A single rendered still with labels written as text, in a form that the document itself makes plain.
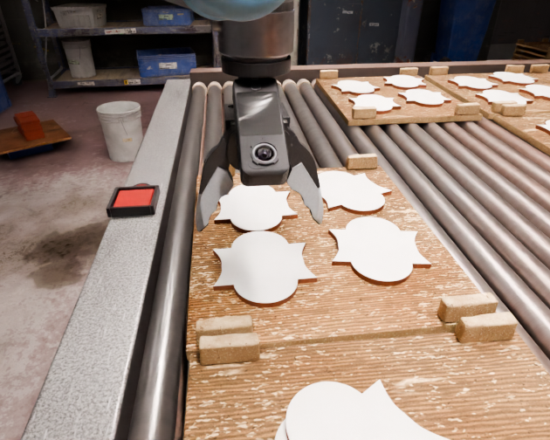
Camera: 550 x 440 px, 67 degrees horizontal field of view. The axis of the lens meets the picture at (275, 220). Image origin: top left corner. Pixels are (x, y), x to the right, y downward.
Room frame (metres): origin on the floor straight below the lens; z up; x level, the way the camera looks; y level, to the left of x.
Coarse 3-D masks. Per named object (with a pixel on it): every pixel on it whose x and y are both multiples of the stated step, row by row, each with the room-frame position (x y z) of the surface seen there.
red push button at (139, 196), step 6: (120, 192) 0.64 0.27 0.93; (126, 192) 0.64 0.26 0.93; (132, 192) 0.64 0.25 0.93; (138, 192) 0.64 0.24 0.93; (144, 192) 0.64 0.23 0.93; (150, 192) 0.64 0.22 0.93; (120, 198) 0.62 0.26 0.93; (126, 198) 0.62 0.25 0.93; (132, 198) 0.62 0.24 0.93; (138, 198) 0.62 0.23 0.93; (144, 198) 0.62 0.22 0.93; (150, 198) 0.62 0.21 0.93; (114, 204) 0.60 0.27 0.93; (120, 204) 0.60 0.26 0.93; (126, 204) 0.60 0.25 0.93; (132, 204) 0.60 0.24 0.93; (138, 204) 0.60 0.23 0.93; (144, 204) 0.60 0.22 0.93
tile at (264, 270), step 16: (240, 240) 0.48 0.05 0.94; (256, 240) 0.48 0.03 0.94; (272, 240) 0.48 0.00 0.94; (224, 256) 0.44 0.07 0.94; (240, 256) 0.44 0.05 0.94; (256, 256) 0.44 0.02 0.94; (272, 256) 0.44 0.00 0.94; (288, 256) 0.44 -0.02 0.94; (224, 272) 0.41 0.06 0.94; (240, 272) 0.41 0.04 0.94; (256, 272) 0.41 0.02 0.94; (272, 272) 0.41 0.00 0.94; (288, 272) 0.41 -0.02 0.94; (304, 272) 0.41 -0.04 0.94; (224, 288) 0.38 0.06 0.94; (240, 288) 0.38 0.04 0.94; (256, 288) 0.38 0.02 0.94; (272, 288) 0.38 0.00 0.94; (288, 288) 0.38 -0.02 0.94; (256, 304) 0.35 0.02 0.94; (272, 304) 0.35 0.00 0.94
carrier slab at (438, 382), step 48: (432, 336) 0.31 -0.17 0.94; (192, 384) 0.25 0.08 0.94; (240, 384) 0.25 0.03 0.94; (288, 384) 0.25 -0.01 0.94; (384, 384) 0.25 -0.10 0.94; (432, 384) 0.25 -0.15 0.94; (480, 384) 0.25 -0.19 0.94; (528, 384) 0.25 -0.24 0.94; (192, 432) 0.20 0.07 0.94; (240, 432) 0.20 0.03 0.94; (432, 432) 0.20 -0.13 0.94; (480, 432) 0.20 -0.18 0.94; (528, 432) 0.20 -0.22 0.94
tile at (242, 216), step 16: (240, 192) 0.61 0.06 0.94; (256, 192) 0.61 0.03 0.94; (272, 192) 0.61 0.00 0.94; (288, 192) 0.61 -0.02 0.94; (224, 208) 0.56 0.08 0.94; (240, 208) 0.56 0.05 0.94; (256, 208) 0.56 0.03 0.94; (272, 208) 0.56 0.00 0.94; (288, 208) 0.56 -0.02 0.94; (240, 224) 0.52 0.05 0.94; (256, 224) 0.52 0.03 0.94; (272, 224) 0.52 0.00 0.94
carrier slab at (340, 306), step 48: (288, 240) 0.49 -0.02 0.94; (432, 240) 0.49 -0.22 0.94; (192, 288) 0.39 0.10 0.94; (336, 288) 0.39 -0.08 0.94; (384, 288) 0.39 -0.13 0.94; (432, 288) 0.39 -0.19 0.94; (192, 336) 0.31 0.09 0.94; (288, 336) 0.31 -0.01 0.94; (336, 336) 0.31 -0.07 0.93; (384, 336) 0.32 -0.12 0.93
